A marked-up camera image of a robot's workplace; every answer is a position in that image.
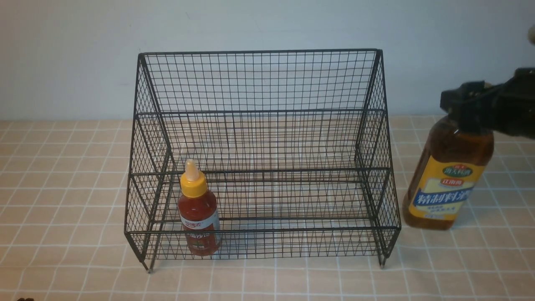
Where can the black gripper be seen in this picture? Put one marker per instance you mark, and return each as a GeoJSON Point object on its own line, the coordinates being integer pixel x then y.
{"type": "Point", "coordinates": [508, 108]}

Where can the red sauce bottle yellow cap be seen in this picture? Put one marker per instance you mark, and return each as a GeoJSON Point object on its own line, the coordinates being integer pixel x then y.
{"type": "Point", "coordinates": [198, 212]}

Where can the black wire mesh shelf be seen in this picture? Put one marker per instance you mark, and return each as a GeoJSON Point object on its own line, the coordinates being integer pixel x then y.
{"type": "Point", "coordinates": [294, 144]}

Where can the cooking wine bottle yellow label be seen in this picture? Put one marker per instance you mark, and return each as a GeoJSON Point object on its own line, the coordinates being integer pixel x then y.
{"type": "Point", "coordinates": [452, 161]}

